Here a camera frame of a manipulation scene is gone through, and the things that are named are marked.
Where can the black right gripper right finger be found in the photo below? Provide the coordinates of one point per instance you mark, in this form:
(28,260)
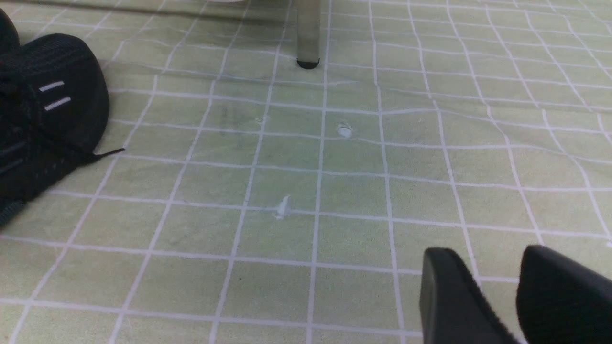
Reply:
(560,301)

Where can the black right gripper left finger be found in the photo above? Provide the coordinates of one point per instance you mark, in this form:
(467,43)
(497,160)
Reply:
(453,309)

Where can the green checkered tablecloth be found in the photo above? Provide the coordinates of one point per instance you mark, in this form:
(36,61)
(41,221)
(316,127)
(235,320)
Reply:
(260,203)

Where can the black knit sneaker right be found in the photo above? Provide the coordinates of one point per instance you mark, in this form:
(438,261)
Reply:
(54,109)

